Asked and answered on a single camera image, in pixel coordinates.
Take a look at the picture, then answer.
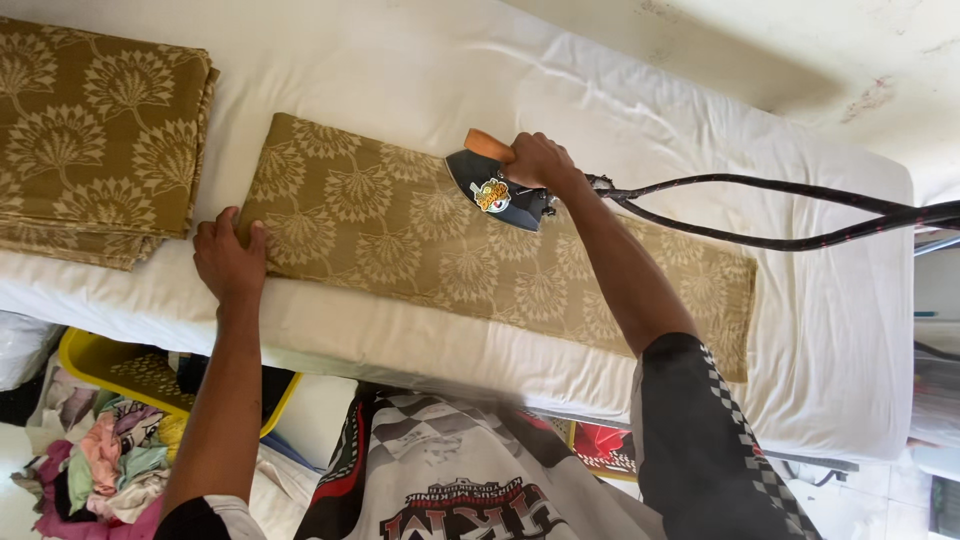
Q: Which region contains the gold floral cloth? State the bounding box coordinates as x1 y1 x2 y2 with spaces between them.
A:
235 112 759 384

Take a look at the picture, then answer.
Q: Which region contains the yellow plastic laundry basket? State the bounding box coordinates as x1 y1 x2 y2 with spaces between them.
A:
58 327 303 439

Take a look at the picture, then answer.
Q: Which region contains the stack of folded gold cloths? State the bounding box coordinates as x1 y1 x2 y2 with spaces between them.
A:
0 16 221 272

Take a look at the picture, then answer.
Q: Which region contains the black iron cord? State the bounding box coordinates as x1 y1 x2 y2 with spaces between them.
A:
586 173 960 252

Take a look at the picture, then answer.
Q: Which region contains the person's printed racing shirt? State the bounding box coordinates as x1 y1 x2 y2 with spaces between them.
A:
154 332 825 540

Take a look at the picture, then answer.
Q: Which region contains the black iron with wooden handle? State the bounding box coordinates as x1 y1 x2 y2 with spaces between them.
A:
444 128 558 233

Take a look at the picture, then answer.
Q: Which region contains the red patterned cloth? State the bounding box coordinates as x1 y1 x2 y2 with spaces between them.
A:
571 421 639 477

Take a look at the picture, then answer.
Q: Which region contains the white plastic bag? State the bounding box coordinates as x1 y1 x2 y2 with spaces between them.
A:
0 310 64 393

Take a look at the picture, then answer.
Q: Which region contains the person's right hand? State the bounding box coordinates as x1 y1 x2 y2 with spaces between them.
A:
500 132 579 190

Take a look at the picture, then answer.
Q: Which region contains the white padded ironing table cover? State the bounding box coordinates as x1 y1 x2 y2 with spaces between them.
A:
0 0 917 465

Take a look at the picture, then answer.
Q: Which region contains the person's left hand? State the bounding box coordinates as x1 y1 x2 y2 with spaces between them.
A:
192 206 269 303

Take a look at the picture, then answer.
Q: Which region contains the heap of colourful clothes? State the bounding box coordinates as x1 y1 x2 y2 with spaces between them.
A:
10 367 189 540

